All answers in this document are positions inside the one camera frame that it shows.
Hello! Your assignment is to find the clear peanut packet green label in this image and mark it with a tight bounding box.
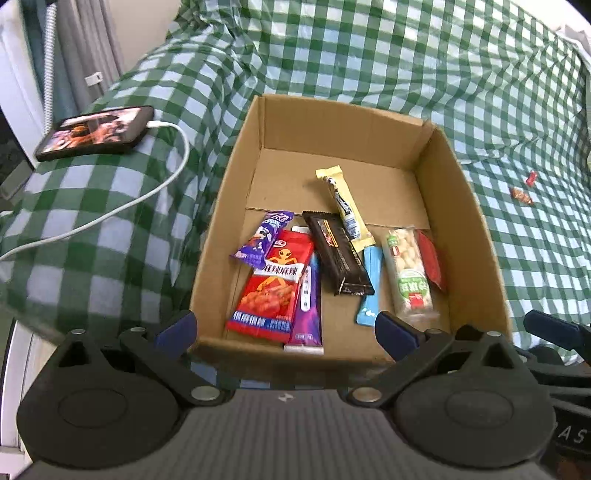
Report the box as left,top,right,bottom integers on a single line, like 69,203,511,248
381,225,441,326

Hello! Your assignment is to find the dark brown chocolate bar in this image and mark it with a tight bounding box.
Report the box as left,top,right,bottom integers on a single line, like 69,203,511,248
302,210,376,296

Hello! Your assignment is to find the purple chocolate packet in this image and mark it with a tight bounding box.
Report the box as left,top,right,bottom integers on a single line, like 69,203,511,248
230,210,295,269

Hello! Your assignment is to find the cardboard box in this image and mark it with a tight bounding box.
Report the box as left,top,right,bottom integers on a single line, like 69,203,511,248
188,95,513,370

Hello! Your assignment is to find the white bedding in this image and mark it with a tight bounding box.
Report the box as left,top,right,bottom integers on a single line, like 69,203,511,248
556,0,591,56

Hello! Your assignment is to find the light blue snack bar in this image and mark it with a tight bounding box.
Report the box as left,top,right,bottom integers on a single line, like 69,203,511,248
355,244,385,328

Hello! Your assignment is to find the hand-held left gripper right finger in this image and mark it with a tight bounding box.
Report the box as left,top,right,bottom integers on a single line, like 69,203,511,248
346,311,522,409

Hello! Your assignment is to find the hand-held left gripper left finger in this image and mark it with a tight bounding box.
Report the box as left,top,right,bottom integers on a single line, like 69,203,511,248
53,310,232,407

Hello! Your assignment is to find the green checkered blanket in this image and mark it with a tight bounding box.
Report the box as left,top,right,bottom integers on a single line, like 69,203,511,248
0,0,591,370

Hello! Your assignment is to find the small red snack packet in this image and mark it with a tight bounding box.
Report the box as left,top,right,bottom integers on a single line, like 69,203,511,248
416,230,448,294

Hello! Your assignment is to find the yellow white snack bar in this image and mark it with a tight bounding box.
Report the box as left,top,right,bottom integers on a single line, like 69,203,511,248
315,167,376,254

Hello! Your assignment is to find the large red peanut packet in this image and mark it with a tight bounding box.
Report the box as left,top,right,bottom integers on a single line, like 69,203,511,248
225,229,315,343

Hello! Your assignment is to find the grey curtain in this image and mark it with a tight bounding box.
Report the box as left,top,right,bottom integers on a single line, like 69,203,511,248
51,0,125,116

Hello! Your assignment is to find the dark reflective furniture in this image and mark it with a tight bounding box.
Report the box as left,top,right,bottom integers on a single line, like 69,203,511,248
0,106,38,204

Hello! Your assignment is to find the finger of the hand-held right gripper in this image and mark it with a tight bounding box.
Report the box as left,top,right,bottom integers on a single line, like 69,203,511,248
524,310,591,365

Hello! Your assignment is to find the purple stick snack packet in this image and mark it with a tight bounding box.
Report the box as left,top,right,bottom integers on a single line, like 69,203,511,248
284,251,324,355

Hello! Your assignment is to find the black smartphone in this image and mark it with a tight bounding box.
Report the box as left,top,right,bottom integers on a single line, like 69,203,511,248
35,105,155,162

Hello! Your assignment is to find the white charging cable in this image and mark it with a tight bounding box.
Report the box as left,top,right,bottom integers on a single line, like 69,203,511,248
0,120,189,264

